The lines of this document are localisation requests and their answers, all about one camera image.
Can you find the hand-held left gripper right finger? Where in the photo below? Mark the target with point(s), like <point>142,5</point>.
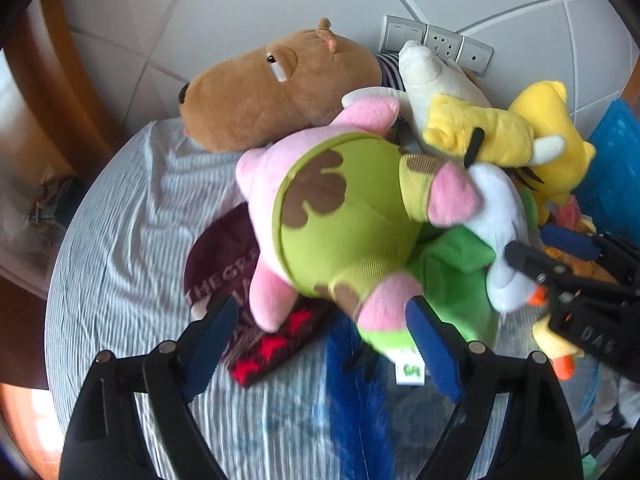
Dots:
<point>435,345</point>

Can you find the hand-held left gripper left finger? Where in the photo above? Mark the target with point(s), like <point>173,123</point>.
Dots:
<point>215,340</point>

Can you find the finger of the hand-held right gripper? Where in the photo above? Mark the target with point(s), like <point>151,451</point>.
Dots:
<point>525,260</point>
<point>565,241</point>

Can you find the white and green plush toy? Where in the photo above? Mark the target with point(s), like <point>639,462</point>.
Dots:
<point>500,200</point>

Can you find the blue fabric storage box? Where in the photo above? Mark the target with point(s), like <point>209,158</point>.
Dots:
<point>615,160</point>

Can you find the pink star plush green shorts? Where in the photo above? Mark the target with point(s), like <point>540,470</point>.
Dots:
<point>340,210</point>

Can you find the maroon knit hat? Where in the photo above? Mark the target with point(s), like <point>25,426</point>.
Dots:
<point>220,255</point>

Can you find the blue cloth strip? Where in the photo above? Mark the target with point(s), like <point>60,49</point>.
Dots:
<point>352,400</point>

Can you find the bright yellow plush toy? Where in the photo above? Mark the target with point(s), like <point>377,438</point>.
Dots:
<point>550,115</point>

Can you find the pale yellow plush toy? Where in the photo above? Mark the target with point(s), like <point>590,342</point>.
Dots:
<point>480,125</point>

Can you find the white bear plush toy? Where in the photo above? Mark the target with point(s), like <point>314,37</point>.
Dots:
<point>425,75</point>

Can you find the brown capybara plush toy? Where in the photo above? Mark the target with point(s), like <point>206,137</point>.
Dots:
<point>260,105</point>

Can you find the white wall socket panel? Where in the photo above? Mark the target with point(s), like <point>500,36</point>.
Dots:
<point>445,45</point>

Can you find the white wall switch panel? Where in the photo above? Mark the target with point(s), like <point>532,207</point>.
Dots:
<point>402,34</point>

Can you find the wooden door frame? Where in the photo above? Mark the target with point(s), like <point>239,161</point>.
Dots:
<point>50,85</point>

